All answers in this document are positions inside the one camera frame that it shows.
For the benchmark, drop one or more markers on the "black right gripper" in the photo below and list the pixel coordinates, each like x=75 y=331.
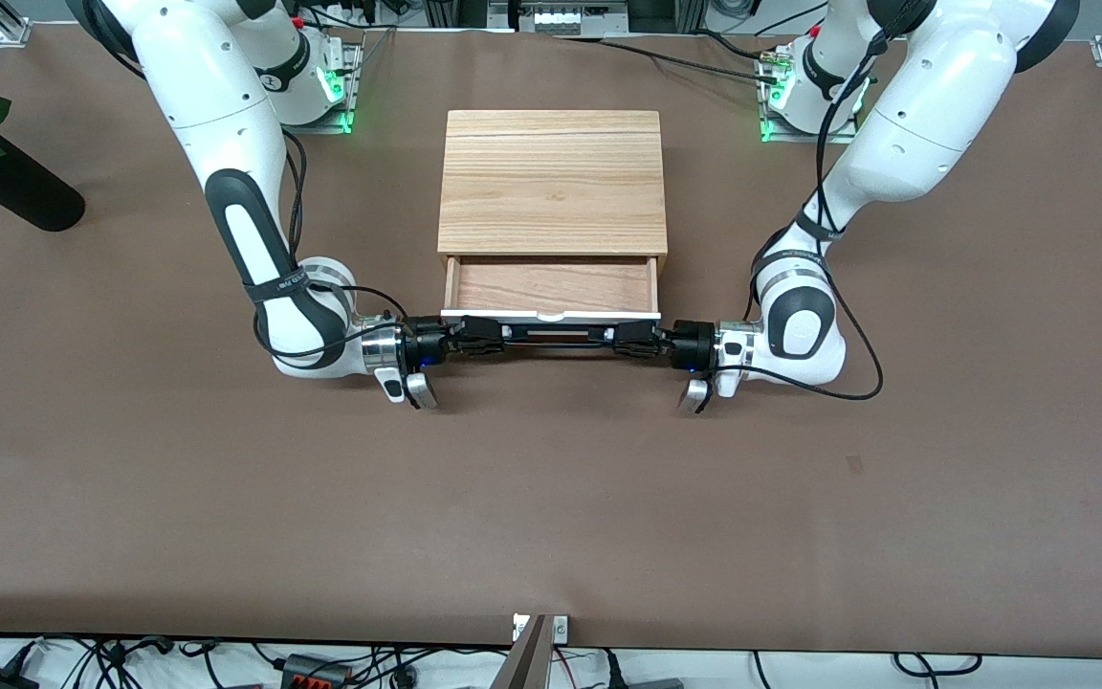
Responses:
x=427 y=342

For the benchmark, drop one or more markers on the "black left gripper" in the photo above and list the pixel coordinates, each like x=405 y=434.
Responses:
x=688 y=344

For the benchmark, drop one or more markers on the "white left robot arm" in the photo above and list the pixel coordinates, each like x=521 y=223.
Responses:
x=934 y=105

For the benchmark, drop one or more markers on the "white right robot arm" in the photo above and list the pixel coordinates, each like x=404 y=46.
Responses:
x=216 y=86

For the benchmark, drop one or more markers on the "wooden drawer cabinet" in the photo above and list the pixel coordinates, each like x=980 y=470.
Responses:
x=551 y=182

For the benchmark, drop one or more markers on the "brown table cover mat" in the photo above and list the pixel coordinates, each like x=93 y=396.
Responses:
x=551 y=498

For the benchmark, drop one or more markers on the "white power strip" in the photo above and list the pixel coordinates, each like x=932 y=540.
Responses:
x=556 y=17

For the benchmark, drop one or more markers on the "brown wooden beam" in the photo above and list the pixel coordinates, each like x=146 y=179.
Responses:
x=524 y=665

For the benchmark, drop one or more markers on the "black box red connectors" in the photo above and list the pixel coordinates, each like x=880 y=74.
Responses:
x=317 y=675

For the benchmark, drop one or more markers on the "black cylindrical vase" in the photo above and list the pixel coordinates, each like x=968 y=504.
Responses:
x=25 y=191

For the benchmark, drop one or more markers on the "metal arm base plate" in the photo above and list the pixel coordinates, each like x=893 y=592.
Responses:
x=781 y=137
x=352 y=86

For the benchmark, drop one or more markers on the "metal clamp bracket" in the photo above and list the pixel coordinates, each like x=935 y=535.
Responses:
x=561 y=629

